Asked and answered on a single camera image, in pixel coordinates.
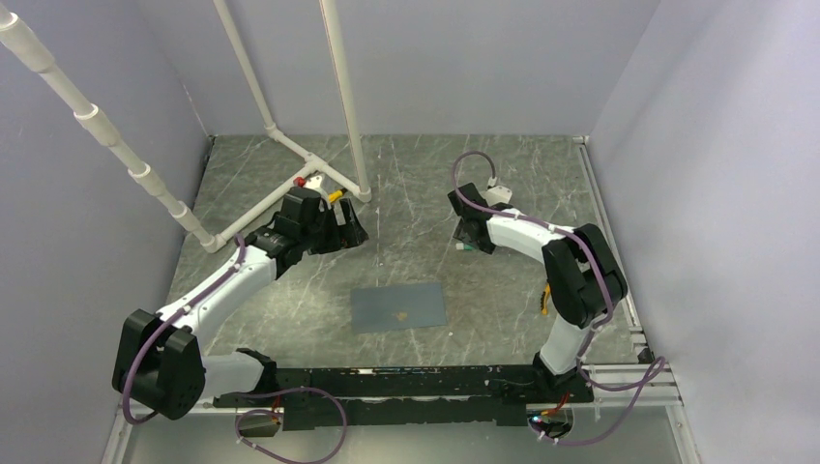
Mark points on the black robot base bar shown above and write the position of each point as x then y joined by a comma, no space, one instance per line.
503,394

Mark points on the yellow handled pliers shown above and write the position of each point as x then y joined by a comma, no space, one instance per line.
544,299

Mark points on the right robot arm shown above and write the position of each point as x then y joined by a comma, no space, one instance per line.
585,280

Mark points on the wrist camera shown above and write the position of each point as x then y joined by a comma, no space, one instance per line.
315,182
498,195

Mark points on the white pvc pipe frame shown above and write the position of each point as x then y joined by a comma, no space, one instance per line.
65,198

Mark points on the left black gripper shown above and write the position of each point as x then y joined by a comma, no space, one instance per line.
343,236

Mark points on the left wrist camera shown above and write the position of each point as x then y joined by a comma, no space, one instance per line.
315,182

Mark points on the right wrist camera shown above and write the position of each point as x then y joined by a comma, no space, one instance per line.
498,195

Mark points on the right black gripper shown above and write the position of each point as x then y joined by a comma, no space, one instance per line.
459,235

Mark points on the grey envelope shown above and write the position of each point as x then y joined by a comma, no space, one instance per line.
397,307

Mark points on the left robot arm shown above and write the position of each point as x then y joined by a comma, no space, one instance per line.
160,368

